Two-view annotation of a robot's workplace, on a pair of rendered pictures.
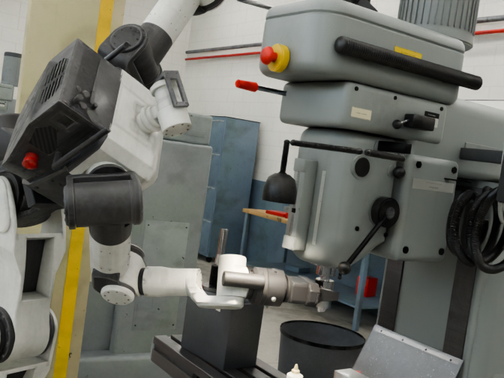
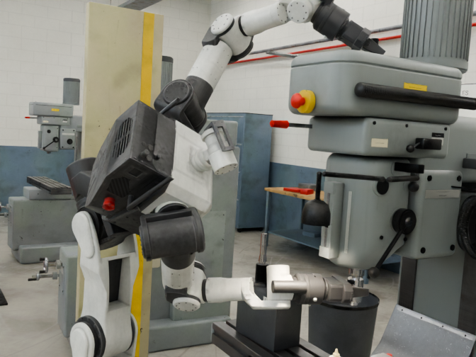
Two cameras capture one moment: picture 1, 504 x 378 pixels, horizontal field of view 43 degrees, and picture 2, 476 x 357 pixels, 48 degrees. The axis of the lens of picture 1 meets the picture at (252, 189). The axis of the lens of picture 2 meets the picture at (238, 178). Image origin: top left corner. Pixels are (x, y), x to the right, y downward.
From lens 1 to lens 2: 0.15 m
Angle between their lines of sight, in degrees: 4
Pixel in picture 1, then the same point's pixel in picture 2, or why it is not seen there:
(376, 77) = (390, 111)
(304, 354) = (330, 315)
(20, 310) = (108, 319)
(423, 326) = (438, 307)
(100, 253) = (171, 275)
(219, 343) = (268, 330)
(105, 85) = (163, 137)
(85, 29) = (132, 66)
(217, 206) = (242, 186)
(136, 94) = (189, 139)
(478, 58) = not seen: hidden behind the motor
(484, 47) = not seen: hidden behind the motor
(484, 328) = not seen: outside the picture
